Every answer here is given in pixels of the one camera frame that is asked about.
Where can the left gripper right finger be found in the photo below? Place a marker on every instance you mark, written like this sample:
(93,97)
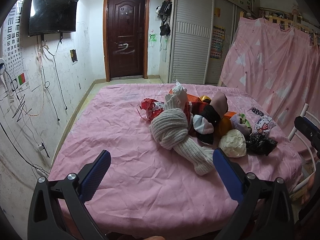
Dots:
(264,210)

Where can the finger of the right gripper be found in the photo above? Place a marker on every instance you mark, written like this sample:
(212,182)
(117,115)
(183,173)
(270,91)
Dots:
(308,129)

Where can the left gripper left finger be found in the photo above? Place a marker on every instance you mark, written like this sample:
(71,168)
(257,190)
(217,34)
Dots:
(46,220)

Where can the hello kitty printed sock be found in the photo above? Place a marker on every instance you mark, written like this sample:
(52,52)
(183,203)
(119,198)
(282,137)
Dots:
(264,125)

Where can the black plastic bag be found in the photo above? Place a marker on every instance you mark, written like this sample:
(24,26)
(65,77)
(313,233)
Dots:
(260,144)

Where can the cream paper ball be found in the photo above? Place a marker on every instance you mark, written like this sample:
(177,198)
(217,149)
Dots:
(233,144)

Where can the pink and black sock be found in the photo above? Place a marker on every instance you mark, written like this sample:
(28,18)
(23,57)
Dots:
(213,112)

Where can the cream knitted sock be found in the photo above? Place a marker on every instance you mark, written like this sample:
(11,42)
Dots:
(170,130)

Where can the white paper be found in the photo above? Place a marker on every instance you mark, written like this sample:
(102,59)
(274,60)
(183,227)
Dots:
(180,91)

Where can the red snack wrapper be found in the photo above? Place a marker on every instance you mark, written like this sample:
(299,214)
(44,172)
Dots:
(149,109)

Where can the orange plastic cup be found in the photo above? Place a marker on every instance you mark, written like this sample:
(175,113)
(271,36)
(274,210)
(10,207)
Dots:
(224,126)

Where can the orange cardboard box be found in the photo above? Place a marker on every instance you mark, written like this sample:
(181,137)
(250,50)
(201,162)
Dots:
(191,98)

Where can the white metal chair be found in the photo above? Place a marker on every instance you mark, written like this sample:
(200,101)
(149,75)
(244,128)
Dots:
(308,153)

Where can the pink patterned curtain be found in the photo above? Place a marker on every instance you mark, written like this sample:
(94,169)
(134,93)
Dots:
(278,69)

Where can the pink bed sheet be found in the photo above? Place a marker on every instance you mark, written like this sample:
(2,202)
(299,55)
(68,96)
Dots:
(147,190)

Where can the white louvered wardrobe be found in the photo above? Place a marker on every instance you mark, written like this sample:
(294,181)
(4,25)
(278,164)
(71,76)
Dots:
(191,37)

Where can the black hanging bags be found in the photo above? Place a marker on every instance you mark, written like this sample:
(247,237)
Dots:
(164,13)

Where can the eye chart poster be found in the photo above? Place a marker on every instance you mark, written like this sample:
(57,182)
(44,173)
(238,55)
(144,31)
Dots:
(11,44)

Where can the dark brown wooden door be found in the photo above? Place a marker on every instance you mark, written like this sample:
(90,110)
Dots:
(125,38)

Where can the colourful wall chart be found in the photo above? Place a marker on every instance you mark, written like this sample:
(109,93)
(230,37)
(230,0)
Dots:
(218,39)

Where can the wall-mounted black television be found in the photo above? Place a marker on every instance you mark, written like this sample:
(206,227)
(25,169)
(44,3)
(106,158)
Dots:
(52,16)

